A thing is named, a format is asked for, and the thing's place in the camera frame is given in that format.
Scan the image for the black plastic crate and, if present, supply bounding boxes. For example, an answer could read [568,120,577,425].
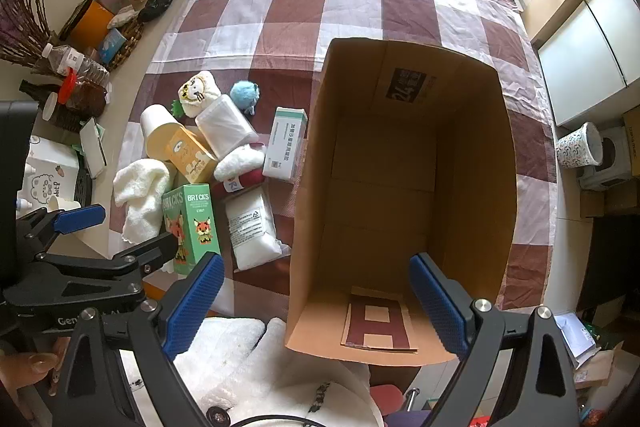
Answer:
[71,157,96,210]

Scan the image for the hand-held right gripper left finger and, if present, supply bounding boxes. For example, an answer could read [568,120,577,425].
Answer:
[52,252,226,427]

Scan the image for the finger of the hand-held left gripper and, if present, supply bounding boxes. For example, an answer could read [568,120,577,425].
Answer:
[16,203,107,253]
[32,233,180,279]

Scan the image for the clear bag of white pads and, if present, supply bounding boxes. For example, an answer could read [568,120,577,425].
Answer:
[222,187,287,271]

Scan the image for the white cat plush red bow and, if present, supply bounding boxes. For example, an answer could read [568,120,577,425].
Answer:
[212,142,266,204]

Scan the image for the white fluffy towel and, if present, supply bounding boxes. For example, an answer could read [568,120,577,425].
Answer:
[112,158,173,248]

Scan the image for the green toy bricks box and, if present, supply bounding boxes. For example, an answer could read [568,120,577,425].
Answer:
[161,183,222,278]

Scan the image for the wicker basket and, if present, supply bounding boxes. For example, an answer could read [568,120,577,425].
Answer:
[105,18,144,72]

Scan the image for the round white plush toy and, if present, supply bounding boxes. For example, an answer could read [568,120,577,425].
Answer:
[172,74,222,118]

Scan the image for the clear water bottle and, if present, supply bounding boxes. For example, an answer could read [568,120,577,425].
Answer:
[40,43,111,86]

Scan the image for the white flat box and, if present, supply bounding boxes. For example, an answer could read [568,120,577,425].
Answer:
[79,117,108,180]

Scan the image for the dark glass bottle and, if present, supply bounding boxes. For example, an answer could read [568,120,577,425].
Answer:
[20,79,58,105]

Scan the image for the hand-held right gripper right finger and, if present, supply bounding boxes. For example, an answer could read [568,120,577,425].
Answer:
[409,252,586,427]

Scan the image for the brown cardboard carton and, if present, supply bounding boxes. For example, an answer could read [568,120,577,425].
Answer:
[621,106,640,180]

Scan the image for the blue pompom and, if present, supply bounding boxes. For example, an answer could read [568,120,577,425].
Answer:
[230,80,262,115]

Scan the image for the patterned waste bin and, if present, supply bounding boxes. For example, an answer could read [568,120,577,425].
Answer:
[554,122,604,170]

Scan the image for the white small appliance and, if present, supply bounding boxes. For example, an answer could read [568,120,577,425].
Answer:
[576,127,637,192]

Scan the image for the yellow cartoon box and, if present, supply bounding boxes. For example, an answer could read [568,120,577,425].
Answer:
[150,127,219,185]

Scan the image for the brown cardboard box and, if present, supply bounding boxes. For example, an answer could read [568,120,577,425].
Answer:
[282,38,517,367]

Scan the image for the white green medicine box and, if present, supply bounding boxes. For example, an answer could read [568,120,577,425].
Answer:
[262,107,307,182]

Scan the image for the white cartoon tissue box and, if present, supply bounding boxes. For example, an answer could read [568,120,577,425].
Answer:
[15,136,83,220]

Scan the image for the orange container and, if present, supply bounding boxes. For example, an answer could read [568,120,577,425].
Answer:
[60,0,116,50]

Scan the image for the blue tissue pack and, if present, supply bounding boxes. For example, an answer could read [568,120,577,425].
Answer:
[96,29,126,64]

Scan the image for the white tissue pack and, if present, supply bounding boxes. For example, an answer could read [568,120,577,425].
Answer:
[195,97,256,160]

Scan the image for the red stool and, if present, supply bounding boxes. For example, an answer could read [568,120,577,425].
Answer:
[370,383,407,414]

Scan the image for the red white checkered tablecloth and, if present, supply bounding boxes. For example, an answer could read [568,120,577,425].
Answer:
[107,0,558,323]

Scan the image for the person's left hand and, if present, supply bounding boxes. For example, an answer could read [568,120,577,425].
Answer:
[0,338,71,423]

